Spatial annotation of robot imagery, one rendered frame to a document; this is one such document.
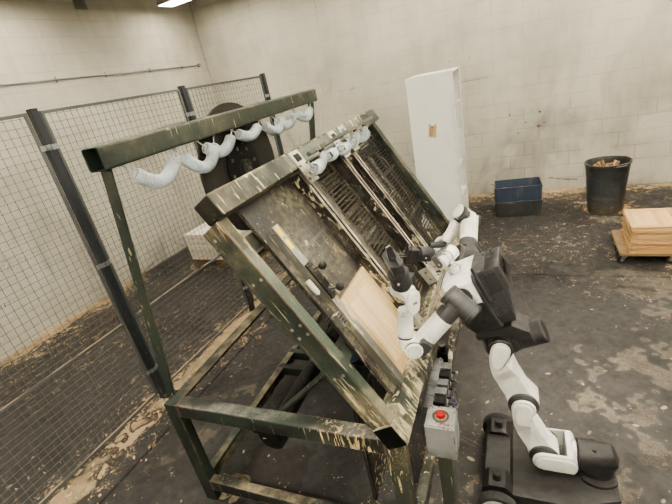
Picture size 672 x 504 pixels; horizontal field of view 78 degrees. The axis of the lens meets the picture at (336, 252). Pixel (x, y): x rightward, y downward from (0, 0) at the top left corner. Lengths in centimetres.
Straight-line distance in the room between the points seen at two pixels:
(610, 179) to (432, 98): 238
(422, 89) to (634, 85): 287
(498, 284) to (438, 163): 401
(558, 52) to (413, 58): 200
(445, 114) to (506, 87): 154
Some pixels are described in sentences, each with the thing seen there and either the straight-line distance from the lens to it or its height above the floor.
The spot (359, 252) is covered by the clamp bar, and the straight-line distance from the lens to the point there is 221.
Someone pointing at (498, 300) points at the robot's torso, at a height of 125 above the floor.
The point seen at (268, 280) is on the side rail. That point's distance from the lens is 165.
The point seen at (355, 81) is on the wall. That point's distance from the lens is 741.
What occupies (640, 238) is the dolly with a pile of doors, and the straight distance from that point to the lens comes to 492.
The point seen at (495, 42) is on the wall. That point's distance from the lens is 692.
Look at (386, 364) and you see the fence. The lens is 201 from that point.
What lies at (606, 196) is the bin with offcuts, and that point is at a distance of 618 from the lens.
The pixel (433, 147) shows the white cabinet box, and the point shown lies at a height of 116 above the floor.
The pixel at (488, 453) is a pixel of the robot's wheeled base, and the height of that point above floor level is 19.
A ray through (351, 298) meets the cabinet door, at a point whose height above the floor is 127.
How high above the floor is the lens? 228
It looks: 23 degrees down
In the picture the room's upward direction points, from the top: 12 degrees counter-clockwise
